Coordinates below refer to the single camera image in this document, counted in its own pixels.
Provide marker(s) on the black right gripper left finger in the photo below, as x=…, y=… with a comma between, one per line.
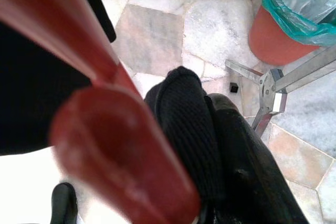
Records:
x=189, y=129

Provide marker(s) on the red plastic hanger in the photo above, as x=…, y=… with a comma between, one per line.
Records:
x=118, y=142

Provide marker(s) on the black robot right foot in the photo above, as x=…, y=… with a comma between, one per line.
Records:
x=64, y=203

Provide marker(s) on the silver clothes rack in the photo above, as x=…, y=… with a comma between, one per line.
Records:
x=267, y=87

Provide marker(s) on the red bin teal liner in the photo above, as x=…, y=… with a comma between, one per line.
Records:
x=273, y=43

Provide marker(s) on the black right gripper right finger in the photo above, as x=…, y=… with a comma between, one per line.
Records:
x=249, y=182

